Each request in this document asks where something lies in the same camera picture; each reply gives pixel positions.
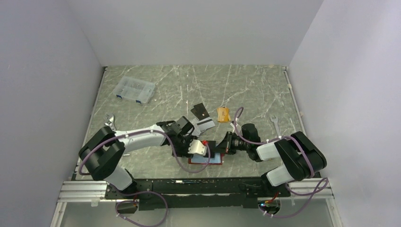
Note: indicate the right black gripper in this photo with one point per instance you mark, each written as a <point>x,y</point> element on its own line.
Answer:
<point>225,146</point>

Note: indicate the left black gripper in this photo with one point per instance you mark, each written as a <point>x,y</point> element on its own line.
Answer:
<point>184,152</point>

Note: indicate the single black card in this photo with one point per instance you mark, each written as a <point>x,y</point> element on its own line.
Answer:
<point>212,145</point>

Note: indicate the white magnetic stripe card stack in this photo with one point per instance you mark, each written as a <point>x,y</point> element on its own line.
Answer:
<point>200,126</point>

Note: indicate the red leather wallet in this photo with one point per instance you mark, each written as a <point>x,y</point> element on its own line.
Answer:
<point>200,160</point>

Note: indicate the black card holder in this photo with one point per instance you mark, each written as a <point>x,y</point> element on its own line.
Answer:
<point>200,111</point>

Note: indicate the orange card stack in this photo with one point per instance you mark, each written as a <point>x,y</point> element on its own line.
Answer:
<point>223,114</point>

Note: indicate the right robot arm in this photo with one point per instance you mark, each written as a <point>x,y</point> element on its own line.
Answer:
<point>300,158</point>

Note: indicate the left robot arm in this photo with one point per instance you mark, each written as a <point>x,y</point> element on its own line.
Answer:
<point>101,155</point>

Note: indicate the clear plastic organizer box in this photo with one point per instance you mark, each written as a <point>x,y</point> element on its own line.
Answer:
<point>133,89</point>

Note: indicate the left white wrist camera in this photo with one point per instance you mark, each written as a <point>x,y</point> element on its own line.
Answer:
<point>196,147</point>

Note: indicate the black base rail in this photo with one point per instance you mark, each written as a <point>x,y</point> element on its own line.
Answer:
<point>245,192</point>

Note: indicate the aluminium frame rail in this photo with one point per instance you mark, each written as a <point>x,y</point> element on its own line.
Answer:
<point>95,192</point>

